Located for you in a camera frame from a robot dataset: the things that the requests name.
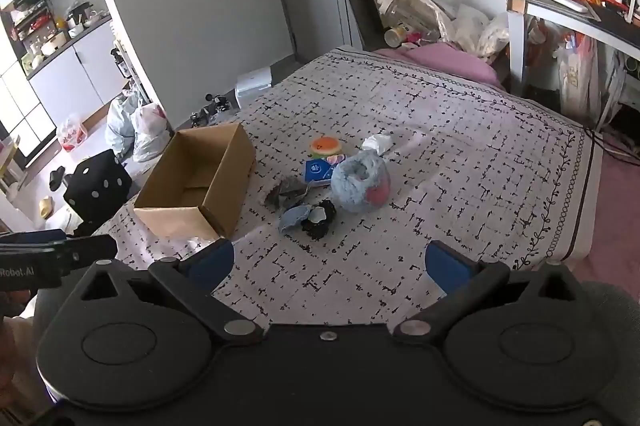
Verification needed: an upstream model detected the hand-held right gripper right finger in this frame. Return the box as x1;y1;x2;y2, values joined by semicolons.
392;240;588;344

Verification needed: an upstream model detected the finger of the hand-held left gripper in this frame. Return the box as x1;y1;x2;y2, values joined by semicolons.
0;229;119;275

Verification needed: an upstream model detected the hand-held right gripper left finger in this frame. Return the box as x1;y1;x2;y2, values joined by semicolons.
65;239;264;349

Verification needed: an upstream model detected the brown cardboard box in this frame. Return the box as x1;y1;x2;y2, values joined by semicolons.
133;122;257;240

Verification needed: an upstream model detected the blue denim cloth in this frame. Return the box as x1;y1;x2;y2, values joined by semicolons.
278;203;314;233

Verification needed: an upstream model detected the grey cloth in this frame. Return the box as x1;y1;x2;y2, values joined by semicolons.
262;176;314;210

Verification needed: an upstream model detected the black fluffy cloth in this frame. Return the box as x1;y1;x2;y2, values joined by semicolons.
302;199;339;241

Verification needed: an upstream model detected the blue tissue packet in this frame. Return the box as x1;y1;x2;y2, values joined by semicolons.
303;153;352;187

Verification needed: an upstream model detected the orange burger plush toy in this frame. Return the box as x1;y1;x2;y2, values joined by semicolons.
309;135;346;159

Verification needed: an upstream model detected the black dice-shaped stool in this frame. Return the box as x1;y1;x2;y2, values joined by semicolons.
63;151;132;237

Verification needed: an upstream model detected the white black-patterned blanket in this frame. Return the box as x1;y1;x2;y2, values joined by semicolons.
92;47;603;324

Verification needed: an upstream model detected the small red white plastic bag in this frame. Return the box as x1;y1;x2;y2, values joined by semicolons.
56;113;89;152

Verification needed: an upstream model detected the grey plastic bag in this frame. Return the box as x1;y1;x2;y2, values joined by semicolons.
104;90;143;155

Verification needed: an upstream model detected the crumpled white plastic bag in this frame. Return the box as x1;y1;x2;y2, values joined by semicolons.
360;133;396;156

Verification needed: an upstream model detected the white kitchen cabinet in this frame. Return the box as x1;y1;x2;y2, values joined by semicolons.
0;15;132;168

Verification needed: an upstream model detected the white appliance box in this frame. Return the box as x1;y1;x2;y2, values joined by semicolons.
234;67;275;108

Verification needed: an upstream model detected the pink bed sheet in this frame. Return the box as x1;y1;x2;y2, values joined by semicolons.
374;43;507;86

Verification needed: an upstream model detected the yellow lidded jar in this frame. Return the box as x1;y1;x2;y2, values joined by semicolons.
383;25;412;48

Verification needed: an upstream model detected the pile of clear plastic bags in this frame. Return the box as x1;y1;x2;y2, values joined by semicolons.
404;0;510;58

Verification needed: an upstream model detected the white desk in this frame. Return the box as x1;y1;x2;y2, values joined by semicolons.
507;0;640;107

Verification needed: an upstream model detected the clear plastic bottle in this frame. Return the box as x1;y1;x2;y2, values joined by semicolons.
377;0;437;33

